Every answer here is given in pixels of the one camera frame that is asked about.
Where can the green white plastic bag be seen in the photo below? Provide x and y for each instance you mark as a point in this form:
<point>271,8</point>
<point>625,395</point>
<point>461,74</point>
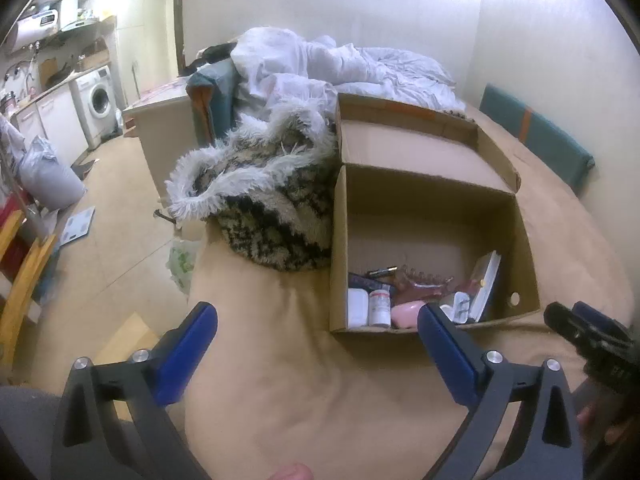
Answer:
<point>182,262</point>

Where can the person's right hand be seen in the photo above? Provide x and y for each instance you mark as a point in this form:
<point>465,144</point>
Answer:
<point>585,416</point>

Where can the pink earbuds case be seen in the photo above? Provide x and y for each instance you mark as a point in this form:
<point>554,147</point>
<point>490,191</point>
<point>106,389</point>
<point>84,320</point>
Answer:
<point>407,312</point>

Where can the person's left hand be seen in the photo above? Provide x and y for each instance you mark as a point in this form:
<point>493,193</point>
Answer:
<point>292,472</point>

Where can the black gold lipstick tube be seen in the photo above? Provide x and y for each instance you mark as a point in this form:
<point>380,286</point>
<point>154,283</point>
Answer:
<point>381,272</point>

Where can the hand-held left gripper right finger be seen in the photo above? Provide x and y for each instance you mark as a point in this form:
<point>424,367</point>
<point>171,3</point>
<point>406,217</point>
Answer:
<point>445,355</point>

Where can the white washing machine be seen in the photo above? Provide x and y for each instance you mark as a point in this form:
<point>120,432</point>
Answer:
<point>97,97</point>

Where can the fur-trimmed patterned coat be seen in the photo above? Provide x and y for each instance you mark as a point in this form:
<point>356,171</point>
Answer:
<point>270,220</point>

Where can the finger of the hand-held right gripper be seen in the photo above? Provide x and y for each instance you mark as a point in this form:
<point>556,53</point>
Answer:
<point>597,316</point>
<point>562,320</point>

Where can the white kitchen appliance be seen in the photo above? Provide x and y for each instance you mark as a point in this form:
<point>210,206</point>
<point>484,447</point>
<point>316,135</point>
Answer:
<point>70,10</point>

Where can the white duvet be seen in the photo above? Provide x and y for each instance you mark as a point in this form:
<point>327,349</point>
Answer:
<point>310,70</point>

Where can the white earbuds case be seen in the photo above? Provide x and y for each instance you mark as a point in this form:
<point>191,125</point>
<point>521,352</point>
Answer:
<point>357,307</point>

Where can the teal pillow orange stripe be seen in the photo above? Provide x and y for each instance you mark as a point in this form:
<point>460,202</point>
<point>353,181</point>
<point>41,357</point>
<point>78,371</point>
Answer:
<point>220,85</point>
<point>545,135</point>

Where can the beige cabinet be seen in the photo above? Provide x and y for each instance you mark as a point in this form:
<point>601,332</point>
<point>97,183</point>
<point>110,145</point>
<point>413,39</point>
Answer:
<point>160,130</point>

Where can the white remote control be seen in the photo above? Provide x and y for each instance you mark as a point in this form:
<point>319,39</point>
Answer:
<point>487,285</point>

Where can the bathroom scale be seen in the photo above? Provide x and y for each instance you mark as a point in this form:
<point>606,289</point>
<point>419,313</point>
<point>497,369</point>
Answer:
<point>77,225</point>

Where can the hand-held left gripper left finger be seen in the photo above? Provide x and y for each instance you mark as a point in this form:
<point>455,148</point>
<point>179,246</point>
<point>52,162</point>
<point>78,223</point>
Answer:
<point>185,355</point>

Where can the white kitchen cabinet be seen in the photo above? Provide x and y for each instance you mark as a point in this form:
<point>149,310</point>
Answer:
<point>57,120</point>

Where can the white pill bottle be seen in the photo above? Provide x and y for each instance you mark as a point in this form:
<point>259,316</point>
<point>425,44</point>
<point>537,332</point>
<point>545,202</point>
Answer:
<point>380,307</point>

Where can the pink hair claw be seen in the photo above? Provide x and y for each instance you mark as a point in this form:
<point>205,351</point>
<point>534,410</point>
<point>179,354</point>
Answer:
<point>422,285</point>

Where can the tan cardboard sheet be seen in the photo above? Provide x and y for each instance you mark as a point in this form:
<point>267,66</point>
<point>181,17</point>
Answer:
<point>127,335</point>

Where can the yellow wooden chair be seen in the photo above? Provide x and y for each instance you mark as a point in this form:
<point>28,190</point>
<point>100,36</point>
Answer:
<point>22,285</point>

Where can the dark door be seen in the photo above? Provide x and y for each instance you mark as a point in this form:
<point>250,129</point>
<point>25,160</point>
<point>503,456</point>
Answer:
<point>178,20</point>

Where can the white power adapter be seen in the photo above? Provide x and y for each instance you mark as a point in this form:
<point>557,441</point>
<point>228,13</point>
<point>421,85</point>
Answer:
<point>457,306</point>

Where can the cardboard box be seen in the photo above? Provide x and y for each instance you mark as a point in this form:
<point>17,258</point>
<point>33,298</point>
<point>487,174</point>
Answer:
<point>430,220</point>

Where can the hanging white cloth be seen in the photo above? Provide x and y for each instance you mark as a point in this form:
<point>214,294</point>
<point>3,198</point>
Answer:
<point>10,140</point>

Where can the white water heater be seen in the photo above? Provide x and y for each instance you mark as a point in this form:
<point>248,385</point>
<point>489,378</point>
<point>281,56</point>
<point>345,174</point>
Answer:
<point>35,27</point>

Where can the grey plastic bag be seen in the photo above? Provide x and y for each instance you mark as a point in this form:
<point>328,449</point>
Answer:
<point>50,175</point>

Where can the black garment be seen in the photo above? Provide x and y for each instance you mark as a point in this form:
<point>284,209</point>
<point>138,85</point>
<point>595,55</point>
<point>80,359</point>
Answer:
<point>215,51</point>

